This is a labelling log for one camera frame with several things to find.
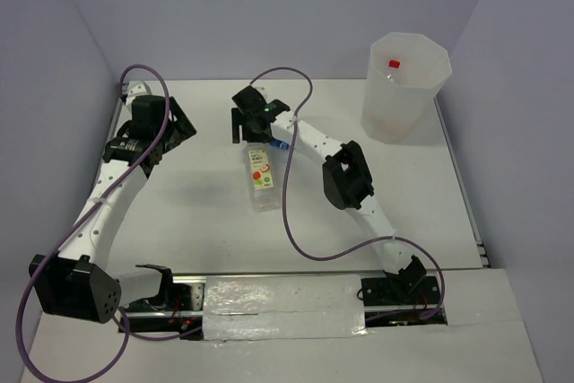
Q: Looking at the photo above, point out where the blue label clear bottle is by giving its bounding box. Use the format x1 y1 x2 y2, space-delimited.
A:
271 140 290 150

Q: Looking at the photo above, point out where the apple juice clear bottle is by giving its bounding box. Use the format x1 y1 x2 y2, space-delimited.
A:
245 143 280 212

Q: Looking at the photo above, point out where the red cap water bottle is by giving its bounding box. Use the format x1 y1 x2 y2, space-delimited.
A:
386 59 401 84

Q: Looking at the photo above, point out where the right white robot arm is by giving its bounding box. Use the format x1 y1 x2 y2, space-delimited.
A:
231 85 427 303

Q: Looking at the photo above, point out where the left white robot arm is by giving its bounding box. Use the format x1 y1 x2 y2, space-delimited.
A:
34 95 196 323

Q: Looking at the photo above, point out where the white plastic bin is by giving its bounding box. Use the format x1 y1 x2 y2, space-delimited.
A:
361 32 452 144

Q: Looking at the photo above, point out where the silver tape sheet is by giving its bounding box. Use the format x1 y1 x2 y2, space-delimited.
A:
202 274 367 341

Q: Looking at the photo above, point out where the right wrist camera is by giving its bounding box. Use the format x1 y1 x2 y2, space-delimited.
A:
254 86 268 100

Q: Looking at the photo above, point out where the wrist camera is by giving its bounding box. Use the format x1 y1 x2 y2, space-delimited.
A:
126 81 152 100
254 86 268 100

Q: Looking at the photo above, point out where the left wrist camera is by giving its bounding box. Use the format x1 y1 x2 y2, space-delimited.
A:
126 81 152 100

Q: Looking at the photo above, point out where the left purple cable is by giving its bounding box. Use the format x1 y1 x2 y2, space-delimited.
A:
15 64 171 380

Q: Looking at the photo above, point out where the purple cable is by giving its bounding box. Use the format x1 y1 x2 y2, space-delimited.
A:
248 67 446 319
15 64 171 380

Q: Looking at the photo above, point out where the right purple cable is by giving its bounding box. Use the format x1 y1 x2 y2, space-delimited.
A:
248 67 446 319

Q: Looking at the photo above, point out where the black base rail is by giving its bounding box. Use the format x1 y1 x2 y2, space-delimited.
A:
125 273 446 341

